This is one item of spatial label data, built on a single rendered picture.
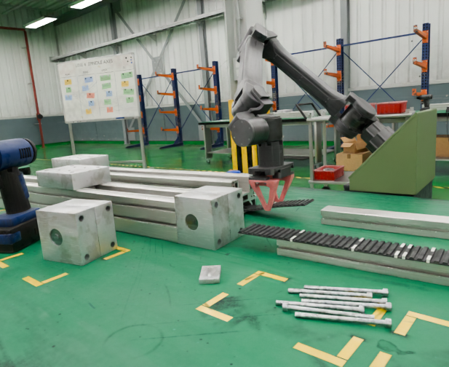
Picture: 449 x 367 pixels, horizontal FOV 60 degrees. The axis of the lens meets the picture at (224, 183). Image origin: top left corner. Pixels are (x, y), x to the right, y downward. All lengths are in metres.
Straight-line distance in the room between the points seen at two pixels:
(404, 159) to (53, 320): 0.86
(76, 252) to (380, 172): 0.77
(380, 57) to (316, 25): 1.61
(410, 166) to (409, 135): 0.08
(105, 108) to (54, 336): 6.29
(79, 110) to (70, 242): 6.38
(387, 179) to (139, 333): 0.79
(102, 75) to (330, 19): 4.97
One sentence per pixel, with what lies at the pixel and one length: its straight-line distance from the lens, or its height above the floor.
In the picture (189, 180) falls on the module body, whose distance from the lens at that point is 0.97.
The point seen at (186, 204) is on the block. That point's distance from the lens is 0.73.
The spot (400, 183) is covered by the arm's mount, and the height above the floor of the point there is 0.81.
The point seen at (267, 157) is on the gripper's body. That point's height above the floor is 0.92.
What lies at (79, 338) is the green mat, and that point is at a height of 0.78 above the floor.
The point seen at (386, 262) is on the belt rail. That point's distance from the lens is 0.61.
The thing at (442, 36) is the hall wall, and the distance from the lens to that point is 8.49.
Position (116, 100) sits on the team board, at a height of 1.25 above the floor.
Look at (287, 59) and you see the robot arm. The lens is 1.26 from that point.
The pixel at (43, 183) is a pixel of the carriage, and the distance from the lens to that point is 1.10.
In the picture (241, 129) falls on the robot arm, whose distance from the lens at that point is 0.80.
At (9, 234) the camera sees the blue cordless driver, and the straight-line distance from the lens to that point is 0.87.
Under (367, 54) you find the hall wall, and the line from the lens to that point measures 8.83.
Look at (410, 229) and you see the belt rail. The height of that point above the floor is 0.79.
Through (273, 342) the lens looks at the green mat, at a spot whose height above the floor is 0.78.
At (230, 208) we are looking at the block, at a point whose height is 0.84.
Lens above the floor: 1.03
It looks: 11 degrees down
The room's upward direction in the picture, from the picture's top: 4 degrees counter-clockwise
